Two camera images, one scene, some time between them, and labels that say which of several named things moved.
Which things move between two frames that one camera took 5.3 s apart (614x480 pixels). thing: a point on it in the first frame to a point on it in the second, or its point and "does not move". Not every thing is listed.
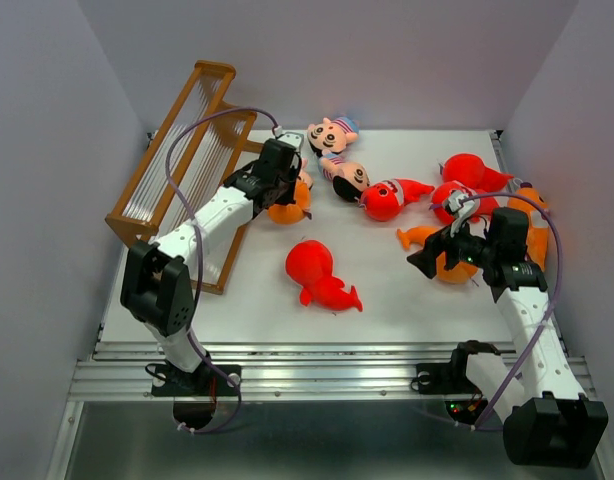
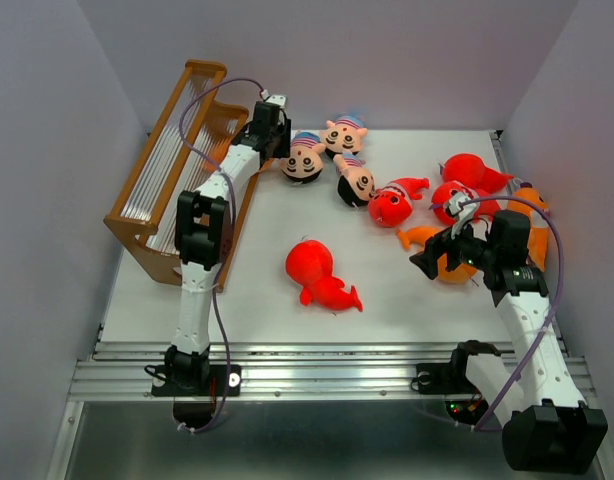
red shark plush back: (471, 170) does not move
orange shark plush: (297, 211) to (216, 152)
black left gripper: (288, 196) to (284, 129)
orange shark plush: (458, 272) does not move
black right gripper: (425, 259) does not move
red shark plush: (309, 265) does not move
